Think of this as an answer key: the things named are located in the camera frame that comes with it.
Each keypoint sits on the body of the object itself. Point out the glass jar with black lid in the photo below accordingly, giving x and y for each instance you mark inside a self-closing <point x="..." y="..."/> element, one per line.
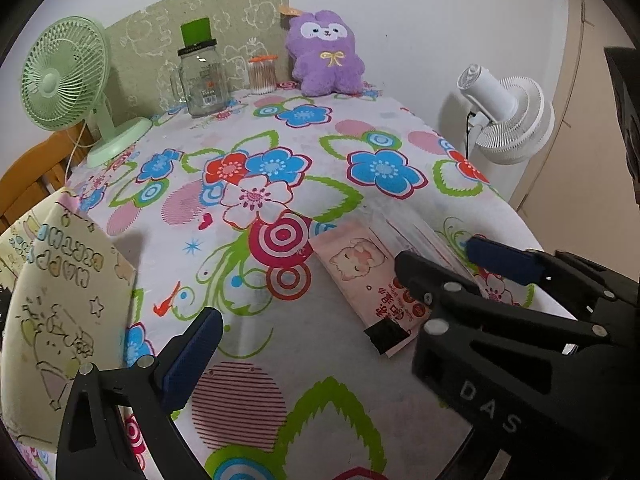
<point x="202" y="85"/>

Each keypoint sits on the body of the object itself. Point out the green desk fan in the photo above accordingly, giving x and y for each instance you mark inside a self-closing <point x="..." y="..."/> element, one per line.
<point x="55" y="77"/>

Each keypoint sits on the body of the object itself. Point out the pink wet wipes pack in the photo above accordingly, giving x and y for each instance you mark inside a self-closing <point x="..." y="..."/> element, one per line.
<point x="360" y="270"/>

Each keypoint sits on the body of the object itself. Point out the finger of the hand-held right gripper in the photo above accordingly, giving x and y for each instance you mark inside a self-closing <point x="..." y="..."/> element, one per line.
<point x="450" y="305"/>
<point x="505" y="260"/>

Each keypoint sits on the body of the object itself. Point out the cotton swab container orange lid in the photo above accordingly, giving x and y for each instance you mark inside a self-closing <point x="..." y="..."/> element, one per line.
<point x="262" y="76"/>

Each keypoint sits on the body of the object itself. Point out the green patterned board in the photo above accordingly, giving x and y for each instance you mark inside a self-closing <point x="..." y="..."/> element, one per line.
<point x="150" y="35"/>

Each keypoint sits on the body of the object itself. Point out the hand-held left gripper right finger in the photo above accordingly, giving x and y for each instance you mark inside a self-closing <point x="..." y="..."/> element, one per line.
<point x="457" y="462"/>

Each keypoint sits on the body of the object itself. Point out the floral tablecloth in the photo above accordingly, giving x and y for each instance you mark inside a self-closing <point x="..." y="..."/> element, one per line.
<point x="300" y="320"/>

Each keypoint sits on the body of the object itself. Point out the purple plush toy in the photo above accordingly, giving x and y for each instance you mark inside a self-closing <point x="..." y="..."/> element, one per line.
<point x="325" y="55"/>

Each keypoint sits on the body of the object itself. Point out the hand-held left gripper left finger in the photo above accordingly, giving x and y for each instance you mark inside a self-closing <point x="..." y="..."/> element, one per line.
<point x="190" y="360"/>

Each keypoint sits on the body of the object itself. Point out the clear plastic bag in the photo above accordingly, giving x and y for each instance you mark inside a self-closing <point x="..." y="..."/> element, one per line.
<point x="430" y="240"/>

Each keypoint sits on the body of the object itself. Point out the beige wooden door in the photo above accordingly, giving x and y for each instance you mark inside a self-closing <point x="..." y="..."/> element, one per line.
<point x="580" y="85"/>

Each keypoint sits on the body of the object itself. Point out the wooden chair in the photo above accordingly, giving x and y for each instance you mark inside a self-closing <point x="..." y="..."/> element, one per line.
<point x="25" y="180"/>

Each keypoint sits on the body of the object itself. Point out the green cylindrical cap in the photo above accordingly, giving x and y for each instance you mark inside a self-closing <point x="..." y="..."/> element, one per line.
<point x="196" y="34"/>

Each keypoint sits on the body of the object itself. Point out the white standing fan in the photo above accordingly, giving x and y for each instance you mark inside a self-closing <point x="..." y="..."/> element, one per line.
<point x="487" y="87"/>

